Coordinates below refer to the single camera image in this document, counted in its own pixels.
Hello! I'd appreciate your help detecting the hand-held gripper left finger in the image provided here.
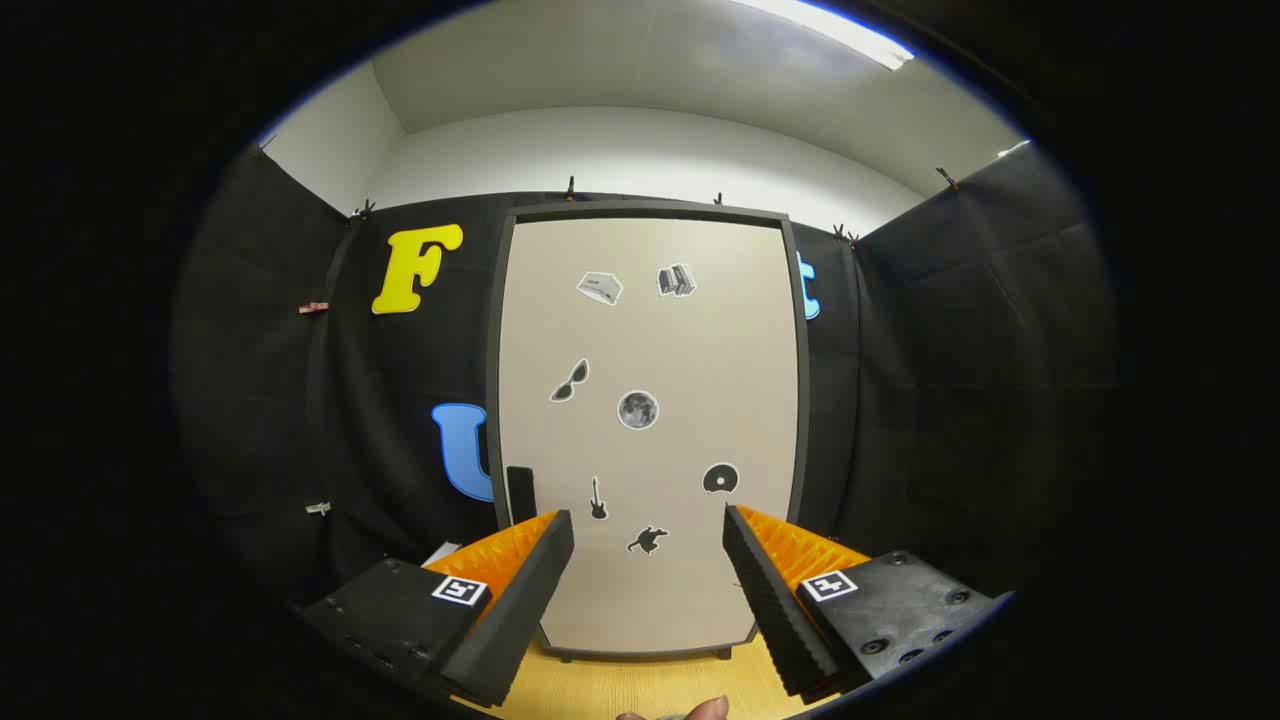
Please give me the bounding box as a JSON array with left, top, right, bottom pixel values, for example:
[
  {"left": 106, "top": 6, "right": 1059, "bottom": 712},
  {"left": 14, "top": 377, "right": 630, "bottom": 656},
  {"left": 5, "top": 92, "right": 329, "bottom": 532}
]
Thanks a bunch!
[{"left": 298, "top": 508, "right": 576, "bottom": 709}]

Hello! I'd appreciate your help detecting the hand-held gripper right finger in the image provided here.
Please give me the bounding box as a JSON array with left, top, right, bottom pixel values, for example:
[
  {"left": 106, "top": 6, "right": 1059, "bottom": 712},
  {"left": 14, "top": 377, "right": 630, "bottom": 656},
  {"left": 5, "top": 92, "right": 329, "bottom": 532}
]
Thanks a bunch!
[{"left": 722, "top": 503, "right": 1001, "bottom": 701}]

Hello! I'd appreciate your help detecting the beige cabinet door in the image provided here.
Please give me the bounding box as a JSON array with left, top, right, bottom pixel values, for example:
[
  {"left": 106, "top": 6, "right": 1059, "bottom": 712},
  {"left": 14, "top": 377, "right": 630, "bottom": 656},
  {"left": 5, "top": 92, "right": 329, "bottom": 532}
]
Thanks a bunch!
[{"left": 497, "top": 217, "right": 801, "bottom": 656}]

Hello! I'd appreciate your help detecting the black backdrop cloth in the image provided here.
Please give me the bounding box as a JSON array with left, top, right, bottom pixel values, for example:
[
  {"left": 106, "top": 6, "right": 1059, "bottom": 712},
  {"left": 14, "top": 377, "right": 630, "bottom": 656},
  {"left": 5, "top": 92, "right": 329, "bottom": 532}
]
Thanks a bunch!
[{"left": 170, "top": 140, "right": 1116, "bottom": 621}]

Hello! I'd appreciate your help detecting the dark grey cabinet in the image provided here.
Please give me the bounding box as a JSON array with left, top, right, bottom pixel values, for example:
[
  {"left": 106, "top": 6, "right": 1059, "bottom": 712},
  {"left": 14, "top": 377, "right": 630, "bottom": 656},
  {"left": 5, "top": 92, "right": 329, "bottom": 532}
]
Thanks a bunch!
[{"left": 485, "top": 198, "right": 811, "bottom": 663}]

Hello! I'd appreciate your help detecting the ceiling light panel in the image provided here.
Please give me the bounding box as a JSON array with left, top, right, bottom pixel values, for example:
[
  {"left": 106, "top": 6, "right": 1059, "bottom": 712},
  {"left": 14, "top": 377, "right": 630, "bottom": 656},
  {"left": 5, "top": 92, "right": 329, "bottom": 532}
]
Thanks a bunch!
[{"left": 730, "top": 0, "right": 916, "bottom": 71}]

